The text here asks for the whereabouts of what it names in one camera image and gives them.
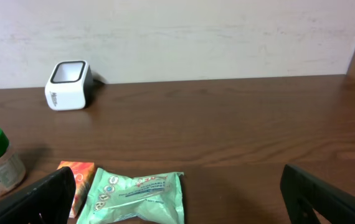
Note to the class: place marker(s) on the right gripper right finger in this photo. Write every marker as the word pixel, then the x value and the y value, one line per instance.
pixel 305 194

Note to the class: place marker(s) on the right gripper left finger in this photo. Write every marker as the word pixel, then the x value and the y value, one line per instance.
pixel 48 200

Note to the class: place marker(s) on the mint green wipes pack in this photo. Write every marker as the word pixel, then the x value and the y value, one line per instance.
pixel 154 198

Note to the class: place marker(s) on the orange small packet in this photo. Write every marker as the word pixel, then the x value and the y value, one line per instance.
pixel 83 173

